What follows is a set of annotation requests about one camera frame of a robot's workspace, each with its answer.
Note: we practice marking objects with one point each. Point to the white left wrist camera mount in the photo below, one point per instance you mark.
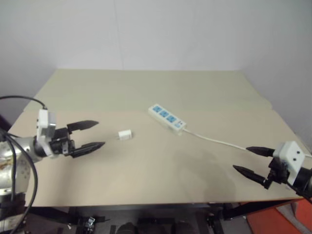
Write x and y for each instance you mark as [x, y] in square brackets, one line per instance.
[45, 124]

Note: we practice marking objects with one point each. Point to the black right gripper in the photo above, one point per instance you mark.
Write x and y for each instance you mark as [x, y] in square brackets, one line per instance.
[278, 174]

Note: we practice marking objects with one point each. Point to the black table frame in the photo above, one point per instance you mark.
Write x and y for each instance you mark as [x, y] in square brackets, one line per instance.
[156, 212]

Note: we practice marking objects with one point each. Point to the dark rounded robot foot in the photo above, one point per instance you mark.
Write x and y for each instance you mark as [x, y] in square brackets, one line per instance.
[125, 228]

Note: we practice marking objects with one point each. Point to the orange red box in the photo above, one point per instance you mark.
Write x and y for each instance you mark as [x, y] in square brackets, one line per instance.
[280, 218]

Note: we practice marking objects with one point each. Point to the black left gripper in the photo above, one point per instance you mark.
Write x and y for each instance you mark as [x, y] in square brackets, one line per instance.
[61, 143]

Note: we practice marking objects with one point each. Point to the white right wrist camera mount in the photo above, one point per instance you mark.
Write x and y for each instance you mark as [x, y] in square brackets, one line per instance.
[291, 156]

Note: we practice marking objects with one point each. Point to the white power strip blue sockets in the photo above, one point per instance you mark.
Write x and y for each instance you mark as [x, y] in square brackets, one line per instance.
[167, 117]

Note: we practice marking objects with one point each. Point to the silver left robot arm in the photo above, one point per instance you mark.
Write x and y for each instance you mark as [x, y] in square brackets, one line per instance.
[14, 158]

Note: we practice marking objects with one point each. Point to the white plug adapter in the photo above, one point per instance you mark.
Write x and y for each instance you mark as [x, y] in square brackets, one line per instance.
[124, 135]

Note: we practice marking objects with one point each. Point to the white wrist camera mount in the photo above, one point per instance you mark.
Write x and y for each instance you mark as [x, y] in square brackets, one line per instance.
[291, 156]
[45, 124]

